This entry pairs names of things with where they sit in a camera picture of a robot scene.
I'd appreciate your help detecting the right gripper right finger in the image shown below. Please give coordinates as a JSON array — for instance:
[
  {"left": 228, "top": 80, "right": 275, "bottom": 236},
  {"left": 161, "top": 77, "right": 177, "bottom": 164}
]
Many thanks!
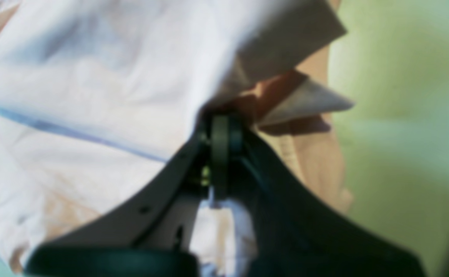
[{"left": 228, "top": 115, "right": 425, "bottom": 277}]

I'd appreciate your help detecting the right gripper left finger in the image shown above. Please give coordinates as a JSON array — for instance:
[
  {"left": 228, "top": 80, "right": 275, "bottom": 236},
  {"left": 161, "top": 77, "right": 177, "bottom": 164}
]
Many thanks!
[{"left": 25, "top": 115, "right": 231, "bottom": 277}]

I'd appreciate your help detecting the pink T-shirt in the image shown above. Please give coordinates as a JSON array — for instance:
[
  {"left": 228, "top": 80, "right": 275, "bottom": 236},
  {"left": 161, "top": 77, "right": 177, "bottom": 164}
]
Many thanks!
[{"left": 0, "top": 0, "right": 353, "bottom": 275}]

